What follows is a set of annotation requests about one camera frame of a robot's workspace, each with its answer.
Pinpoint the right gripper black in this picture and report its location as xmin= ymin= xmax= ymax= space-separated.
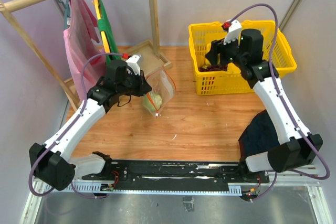
xmin=205 ymin=33 xmax=246 ymax=68

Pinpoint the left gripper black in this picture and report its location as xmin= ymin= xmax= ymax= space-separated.
xmin=117 ymin=69 xmax=152 ymax=97

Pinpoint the green cabbage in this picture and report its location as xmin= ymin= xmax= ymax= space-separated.
xmin=143 ymin=91 xmax=163 ymax=113

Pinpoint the clear zip top bag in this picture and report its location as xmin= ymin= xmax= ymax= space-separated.
xmin=146 ymin=66 xmax=176 ymax=118

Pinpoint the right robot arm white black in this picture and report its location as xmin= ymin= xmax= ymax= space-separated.
xmin=205 ymin=29 xmax=323 ymax=182

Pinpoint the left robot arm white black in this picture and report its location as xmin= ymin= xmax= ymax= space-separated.
xmin=28 ymin=55 xmax=152 ymax=191

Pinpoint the yellow mango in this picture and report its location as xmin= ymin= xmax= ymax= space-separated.
xmin=202 ymin=57 xmax=212 ymax=69

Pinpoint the dark red grapes bunch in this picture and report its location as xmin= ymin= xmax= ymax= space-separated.
xmin=198 ymin=64 xmax=228 ymax=72

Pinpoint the wooden clothes rack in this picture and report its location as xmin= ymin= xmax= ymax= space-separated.
xmin=1 ymin=0 xmax=159 ymax=108

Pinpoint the yellow hanger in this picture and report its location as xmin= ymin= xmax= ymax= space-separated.
xmin=92 ymin=0 xmax=111 ymax=52

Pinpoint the yellow plastic basket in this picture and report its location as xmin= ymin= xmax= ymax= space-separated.
xmin=188 ymin=19 xmax=298 ymax=97

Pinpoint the pink shirt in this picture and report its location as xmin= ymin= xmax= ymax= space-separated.
xmin=64 ymin=0 xmax=106 ymax=101

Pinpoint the green shirt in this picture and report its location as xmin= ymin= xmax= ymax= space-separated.
xmin=99 ymin=0 xmax=121 ymax=65

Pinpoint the dark navy cloth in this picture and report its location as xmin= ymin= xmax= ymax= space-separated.
xmin=238 ymin=110 xmax=280 ymax=161

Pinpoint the teal hanger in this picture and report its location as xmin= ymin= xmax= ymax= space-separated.
xmin=56 ymin=0 xmax=71 ymax=30

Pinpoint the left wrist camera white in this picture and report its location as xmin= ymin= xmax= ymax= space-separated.
xmin=126 ymin=54 xmax=142 ymax=76

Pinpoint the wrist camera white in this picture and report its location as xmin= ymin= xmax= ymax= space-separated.
xmin=222 ymin=19 xmax=242 ymax=45
xmin=126 ymin=54 xmax=142 ymax=76

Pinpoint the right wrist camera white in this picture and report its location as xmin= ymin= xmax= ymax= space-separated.
xmin=222 ymin=19 xmax=242 ymax=45

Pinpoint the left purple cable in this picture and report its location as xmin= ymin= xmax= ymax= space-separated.
xmin=28 ymin=52 xmax=124 ymax=200

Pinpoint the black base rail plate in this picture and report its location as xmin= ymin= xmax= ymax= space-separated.
xmin=82 ymin=159 xmax=270 ymax=194

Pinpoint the aluminium frame rail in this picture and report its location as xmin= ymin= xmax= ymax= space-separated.
xmin=19 ymin=166 xmax=336 ymax=224

